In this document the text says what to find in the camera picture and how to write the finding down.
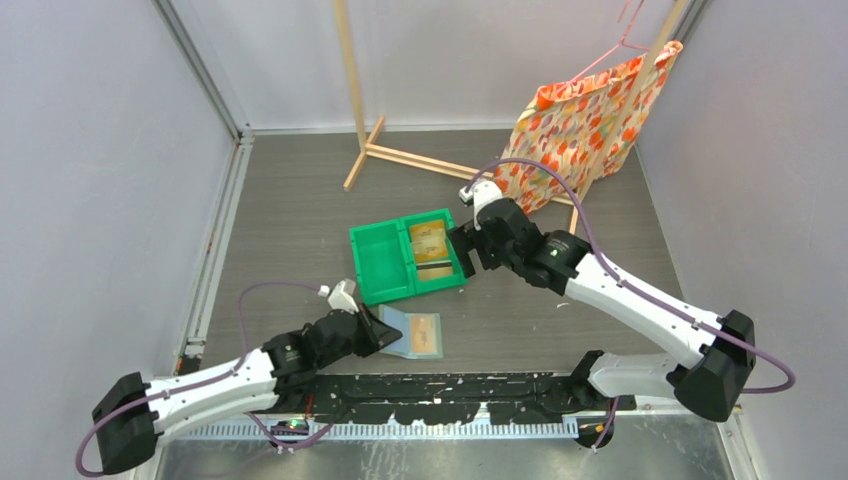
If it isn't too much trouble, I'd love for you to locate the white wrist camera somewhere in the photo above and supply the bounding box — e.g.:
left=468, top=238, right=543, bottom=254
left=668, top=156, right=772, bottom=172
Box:
left=458, top=180, right=504, bottom=230
left=327, top=279, right=359, bottom=314

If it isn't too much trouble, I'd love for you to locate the green plastic double bin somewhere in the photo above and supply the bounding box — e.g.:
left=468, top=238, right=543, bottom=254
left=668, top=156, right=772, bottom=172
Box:
left=349, top=208, right=466, bottom=306

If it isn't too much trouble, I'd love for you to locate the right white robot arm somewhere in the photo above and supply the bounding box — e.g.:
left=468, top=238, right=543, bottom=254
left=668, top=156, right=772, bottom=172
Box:
left=447, top=199, right=756, bottom=422

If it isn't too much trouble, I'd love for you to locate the aluminium rail with slots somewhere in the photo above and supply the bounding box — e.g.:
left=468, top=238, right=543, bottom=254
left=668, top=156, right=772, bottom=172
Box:
left=179, top=416, right=579, bottom=441

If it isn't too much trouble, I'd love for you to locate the sage green card holder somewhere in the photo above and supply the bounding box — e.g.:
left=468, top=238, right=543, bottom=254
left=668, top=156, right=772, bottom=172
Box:
left=379, top=305, right=443, bottom=360

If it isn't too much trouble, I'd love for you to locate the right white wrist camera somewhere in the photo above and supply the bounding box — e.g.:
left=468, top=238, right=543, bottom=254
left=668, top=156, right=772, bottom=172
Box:
left=458, top=180, right=504, bottom=230

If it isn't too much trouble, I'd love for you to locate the pink wire hanger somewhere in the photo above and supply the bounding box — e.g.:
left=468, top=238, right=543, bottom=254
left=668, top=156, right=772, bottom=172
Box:
left=569, top=0, right=649, bottom=83

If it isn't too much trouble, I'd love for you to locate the floral orange fabric bag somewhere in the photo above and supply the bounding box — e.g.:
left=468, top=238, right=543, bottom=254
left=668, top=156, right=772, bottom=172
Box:
left=501, top=41, right=684, bottom=191

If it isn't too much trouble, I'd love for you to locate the wooden clothes rack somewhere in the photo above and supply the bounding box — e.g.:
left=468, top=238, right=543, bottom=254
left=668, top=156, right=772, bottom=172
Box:
left=331, top=1, right=690, bottom=234

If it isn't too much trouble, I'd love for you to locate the aluminium corner frame post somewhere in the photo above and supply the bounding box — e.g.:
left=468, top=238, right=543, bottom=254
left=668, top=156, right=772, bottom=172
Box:
left=151, top=0, right=246, bottom=144

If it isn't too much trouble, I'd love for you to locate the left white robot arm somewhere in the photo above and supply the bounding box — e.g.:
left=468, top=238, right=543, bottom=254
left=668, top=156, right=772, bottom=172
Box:
left=90, top=305, right=404, bottom=476

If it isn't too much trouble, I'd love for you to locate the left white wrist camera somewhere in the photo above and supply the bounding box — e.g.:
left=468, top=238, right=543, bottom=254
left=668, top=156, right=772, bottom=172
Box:
left=327, top=279, right=359, bottom=314

